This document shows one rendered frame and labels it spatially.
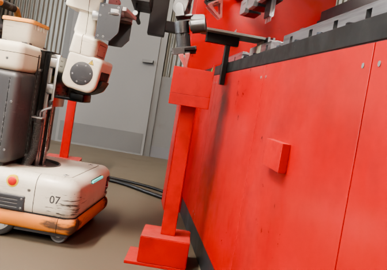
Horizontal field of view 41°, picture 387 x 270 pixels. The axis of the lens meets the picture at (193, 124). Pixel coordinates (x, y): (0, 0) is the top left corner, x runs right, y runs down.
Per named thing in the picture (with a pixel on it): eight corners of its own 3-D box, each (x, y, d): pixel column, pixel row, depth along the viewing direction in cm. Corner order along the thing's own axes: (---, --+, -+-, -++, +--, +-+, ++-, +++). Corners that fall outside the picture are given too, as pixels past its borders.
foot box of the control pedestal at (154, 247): (129, 248, 228) (134, 221, 228) (186, 257, 228) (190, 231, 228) (123, 262, 208) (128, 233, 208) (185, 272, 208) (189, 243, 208)
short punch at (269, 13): (262, 23, 235) (266, 2, 234) (266, 24, 235) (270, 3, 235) (268, 20, 225) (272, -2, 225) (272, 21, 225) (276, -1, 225)
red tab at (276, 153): (262, 164, 136) (266, 137, 136) (269, 165, 136) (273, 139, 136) (277, 172, 121) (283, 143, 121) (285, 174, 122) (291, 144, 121)
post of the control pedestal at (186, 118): (161, 230, 221) (181, 105, 218) (175, 232, 221) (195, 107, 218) (160, 234, 215) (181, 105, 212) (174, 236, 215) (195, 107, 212)
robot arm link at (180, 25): (175, 21, 212) (173, 19, 206) (192, 19, 211) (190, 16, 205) (177, 38, 212) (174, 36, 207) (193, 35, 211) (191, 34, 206)
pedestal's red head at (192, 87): (170, 102, 225) (177, 61, 225) (207, 109, 225) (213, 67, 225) (168, 103, 205) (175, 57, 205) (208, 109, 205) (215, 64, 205)
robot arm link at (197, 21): (178, 10, 215) (174, 3, 207) (205, 7, 213) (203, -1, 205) (179, 38, 213) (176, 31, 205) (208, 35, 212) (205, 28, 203)
